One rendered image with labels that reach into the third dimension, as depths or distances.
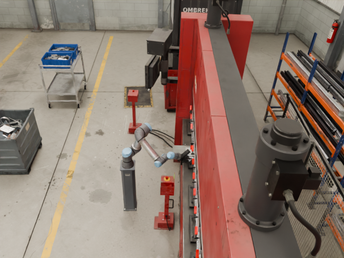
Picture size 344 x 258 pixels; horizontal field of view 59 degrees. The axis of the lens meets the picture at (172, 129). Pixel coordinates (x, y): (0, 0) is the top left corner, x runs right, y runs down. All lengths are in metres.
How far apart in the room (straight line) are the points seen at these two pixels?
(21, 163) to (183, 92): 2.55
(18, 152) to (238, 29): 3.39
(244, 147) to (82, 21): 9.16
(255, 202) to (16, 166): 4.14
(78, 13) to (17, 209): 7.11
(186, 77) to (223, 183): 2.70
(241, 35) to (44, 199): 3.40
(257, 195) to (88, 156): 4.12
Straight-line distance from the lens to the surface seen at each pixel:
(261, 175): 1.18
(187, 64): 3.96
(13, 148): 4.77
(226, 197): 1.43
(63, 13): 10.54
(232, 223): 1.35
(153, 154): 3.27
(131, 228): 4.12
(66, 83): 6.62
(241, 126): 1.88
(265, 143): 1.09
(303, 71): 4.92
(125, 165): 3.70
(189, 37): 3.83
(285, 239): 1.37
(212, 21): 3.44
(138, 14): 10.21
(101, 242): 4.05
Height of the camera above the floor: 3.37
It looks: 37 degrees down
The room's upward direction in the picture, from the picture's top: 3 degrees clockwise
